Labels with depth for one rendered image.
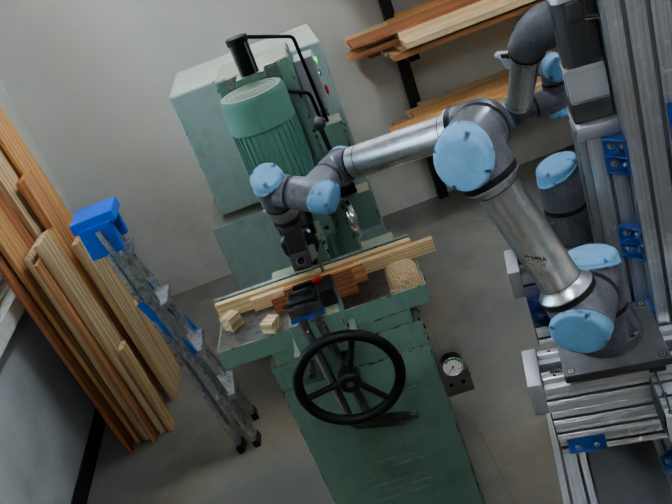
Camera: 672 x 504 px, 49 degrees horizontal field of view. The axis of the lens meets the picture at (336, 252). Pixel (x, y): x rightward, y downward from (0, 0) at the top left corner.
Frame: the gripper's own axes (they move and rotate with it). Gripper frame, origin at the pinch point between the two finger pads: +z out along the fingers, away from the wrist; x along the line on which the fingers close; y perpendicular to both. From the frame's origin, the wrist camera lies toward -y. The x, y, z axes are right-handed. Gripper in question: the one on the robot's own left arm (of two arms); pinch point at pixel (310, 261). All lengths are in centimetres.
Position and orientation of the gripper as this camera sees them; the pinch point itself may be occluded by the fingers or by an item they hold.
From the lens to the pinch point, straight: 188.9
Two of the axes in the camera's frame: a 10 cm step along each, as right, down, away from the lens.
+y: -2.2, -8.0, 5.6
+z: 2.5, 5.1, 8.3
